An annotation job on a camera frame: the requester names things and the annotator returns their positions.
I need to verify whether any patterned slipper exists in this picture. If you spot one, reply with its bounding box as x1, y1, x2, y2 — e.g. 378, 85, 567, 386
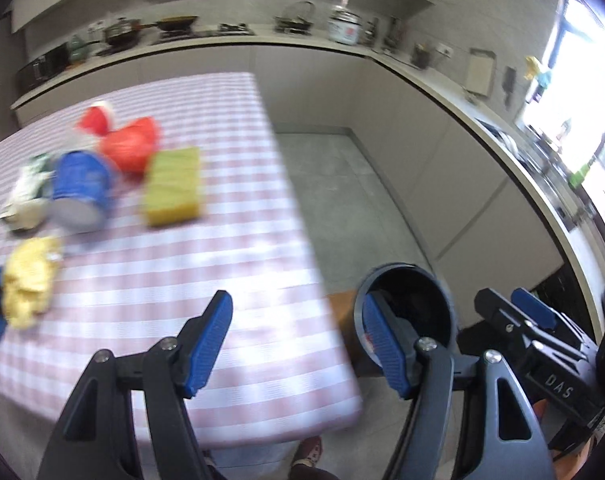
288, 435, 324, 480

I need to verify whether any white cutting board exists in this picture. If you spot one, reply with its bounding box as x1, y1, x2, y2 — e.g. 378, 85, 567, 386
465, 47, 498, 98

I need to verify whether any window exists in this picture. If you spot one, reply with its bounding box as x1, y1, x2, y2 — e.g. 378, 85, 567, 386
517, 0, 605, 251

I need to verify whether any black microwave oven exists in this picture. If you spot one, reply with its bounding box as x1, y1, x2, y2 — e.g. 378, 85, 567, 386
16, 45, 68, 93

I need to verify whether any black wok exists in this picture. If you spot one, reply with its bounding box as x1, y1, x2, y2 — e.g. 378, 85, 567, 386
155, 15, 199, 36

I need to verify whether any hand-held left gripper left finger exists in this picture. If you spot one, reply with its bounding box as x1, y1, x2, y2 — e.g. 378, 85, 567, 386
37, 290, 233, 480

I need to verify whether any yellow hanging cloth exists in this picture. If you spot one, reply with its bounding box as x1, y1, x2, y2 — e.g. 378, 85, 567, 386
525, 55, 553, 86

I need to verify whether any yellow green sponge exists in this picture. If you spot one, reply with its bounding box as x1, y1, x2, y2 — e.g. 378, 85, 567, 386
141, 147, 204, 228

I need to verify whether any black knife block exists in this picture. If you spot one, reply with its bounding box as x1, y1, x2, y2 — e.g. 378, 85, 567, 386
411, 42, 433, 70

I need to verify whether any wooden stool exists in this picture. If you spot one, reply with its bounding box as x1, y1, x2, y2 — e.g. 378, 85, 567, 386
327, 290, 383, 378

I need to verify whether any red paper cup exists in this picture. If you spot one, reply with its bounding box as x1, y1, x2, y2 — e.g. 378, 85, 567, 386
77, 101, 118, 137

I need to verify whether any white rice cooker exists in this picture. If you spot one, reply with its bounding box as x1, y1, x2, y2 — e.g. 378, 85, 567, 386
329, 5, 362, 45

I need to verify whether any kitchen sink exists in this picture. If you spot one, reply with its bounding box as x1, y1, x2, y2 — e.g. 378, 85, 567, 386
475, 117, 518, 156

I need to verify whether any white green packet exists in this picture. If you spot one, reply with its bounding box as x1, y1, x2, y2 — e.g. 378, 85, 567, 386
0, 154, 56, 233

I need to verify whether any pan with glass lid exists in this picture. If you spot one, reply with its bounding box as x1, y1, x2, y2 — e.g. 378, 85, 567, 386
275, 1, 316, 33

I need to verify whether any grey kitchen counter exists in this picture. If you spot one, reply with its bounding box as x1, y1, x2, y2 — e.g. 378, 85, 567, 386
10, 27, 605, 341

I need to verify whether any black gas stove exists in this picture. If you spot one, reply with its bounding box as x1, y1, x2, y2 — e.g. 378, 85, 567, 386
157, 27, 256, 43

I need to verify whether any red plastic bag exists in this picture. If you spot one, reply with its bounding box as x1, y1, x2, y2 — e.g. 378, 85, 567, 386
100, 116, 162, 175

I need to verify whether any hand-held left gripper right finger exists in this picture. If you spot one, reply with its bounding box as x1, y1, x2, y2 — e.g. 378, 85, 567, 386
363, 291, 556, 480

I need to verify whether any black round trash bin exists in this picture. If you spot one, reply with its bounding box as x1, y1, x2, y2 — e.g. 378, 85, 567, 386
353, 262, 458, 376

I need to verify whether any black pot with lid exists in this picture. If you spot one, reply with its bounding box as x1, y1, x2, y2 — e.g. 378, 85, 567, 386
102, 17, 143, 51

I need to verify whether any black cleaver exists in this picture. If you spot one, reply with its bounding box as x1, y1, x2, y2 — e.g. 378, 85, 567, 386
503, 66, 517, 111

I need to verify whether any utensil rack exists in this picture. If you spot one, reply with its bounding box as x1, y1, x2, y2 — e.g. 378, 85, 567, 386
385, 15, 406, 53

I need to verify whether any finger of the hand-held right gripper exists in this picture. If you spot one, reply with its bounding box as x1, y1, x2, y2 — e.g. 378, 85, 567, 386
474, 287, 586, 363
511, 286, 599, 352

